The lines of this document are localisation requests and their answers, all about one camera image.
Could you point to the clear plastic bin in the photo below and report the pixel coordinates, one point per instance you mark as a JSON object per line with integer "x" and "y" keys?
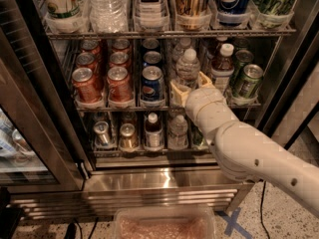
{"x": 165, "y": 222}

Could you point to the blue tape cross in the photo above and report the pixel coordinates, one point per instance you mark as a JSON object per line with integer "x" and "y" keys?
{"x": 232, "y": 225}

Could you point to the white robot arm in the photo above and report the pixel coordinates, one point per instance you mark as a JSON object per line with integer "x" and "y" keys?
{"x": 242, "y": 151}

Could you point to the clear water bottle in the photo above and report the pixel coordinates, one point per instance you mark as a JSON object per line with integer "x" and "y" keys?
{"x": 108, "y": 16}
{"x": 182, "y": 45}
{"x": 187, "y": 69}
{"x": 177, "y": 133}

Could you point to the rear green soda can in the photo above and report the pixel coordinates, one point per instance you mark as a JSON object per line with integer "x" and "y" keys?
{"x": 240, "y": 44}

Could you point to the middle blue Pepsi can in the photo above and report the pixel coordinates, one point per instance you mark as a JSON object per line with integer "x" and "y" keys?
{"x": 152, "y": 58}

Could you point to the bottom gold can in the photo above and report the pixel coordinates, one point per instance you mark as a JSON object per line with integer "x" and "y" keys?
{"x": 128, "y": 136}

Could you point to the front blue Pepsi can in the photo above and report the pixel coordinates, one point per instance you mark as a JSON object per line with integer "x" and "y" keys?
{"x": 152, "y": 84}

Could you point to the red soda can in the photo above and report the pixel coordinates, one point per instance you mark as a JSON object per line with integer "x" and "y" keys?
{"x": 121, "y": 45}
{"x": 87, "y": 60}
{"x": 92, "y": 46}
{"x": 120, "y": 59}
{"x": 119, "y": 80}
{"x": 87, "y": 85}

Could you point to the middle green soda can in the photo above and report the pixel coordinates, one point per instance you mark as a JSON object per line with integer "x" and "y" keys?
{"x": 241, "y": 58}

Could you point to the left glass fridge door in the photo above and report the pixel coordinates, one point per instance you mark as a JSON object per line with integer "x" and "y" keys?
{"x": 22, "y": 104}

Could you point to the bottom silver can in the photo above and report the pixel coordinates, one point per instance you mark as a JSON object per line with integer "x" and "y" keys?
{"x": 102, "y": 131}

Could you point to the bottom green can left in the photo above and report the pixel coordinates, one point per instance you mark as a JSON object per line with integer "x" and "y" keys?
{"x": 197, "y": 138}

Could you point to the top white label bottle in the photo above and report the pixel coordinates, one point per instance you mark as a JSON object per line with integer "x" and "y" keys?
{"x": 151, "y": 14}

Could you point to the rear red soda can right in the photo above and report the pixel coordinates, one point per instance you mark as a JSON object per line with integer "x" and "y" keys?
{"x": 121, "y": 45}

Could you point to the front iced tea bottle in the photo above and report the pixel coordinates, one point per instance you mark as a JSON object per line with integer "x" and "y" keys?
{"x": 222, "y": 67}

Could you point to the iced tea bottle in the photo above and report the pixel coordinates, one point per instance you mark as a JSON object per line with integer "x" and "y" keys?
{"x": 153, "y": 131}
{"x": 222, "y": 67}
{"x": 212, "y": 46}

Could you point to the front red soda can left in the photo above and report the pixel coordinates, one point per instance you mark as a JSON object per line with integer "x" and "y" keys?
{"x": 87, "y": 85}

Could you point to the blue pepsi can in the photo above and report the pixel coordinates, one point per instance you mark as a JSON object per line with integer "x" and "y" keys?
{"x": 152, "y": 58}
{"x": 231, "y": 11}
{"x": 151, "y": 44}
{"x": 152, "y": 84}

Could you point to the middle red soda can right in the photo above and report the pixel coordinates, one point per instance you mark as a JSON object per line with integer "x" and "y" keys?
{"x": 120, "y": 59}

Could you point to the rear iced tea bottle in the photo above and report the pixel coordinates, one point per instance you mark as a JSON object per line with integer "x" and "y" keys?
{"x": 212, "y": 46}

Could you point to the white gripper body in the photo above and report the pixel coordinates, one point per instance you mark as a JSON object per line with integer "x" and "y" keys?
{"x": 203, "y": 104}

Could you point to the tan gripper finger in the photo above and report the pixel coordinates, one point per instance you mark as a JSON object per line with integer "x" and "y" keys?
{"x": 204, "y": 81}
{"x": 178, "y": 93}

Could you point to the middle red soda can left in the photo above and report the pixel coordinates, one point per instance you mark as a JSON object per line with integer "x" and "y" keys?
{"x": 87, "y": 60}

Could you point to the front green soda can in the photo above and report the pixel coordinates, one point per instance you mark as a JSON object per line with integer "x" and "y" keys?
{"x": 247, "y": 81}

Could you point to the bottom iced tea bottle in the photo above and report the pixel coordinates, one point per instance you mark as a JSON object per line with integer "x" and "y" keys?
{"x": 153, "y": 131}

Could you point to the rear red soda can left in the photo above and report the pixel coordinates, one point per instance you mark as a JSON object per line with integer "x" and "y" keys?
{"x": 92, "y": 46}

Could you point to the top gold black can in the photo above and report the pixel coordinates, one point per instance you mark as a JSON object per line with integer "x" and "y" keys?
{"x": 191, "y": 14}

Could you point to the rear blue Pepsi can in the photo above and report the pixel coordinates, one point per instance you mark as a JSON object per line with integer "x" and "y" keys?
{"x": 151, "y": 44}

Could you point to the top blue Pepsi can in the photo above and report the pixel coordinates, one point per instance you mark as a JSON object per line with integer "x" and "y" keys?
{"x": 231, "y": 11}

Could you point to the stainless steel fridge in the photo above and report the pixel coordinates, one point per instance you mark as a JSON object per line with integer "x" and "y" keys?
{"x": 115, "y": 179}

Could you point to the green soda can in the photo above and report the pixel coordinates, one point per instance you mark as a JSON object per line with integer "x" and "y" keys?
{"x": 241, "y": 58}
{"x": 240, "y": 44}
{"x": 247, "y": 81}

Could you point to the front red soda can right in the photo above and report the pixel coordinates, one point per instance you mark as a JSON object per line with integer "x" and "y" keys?
{"x": 119, "y": 80}

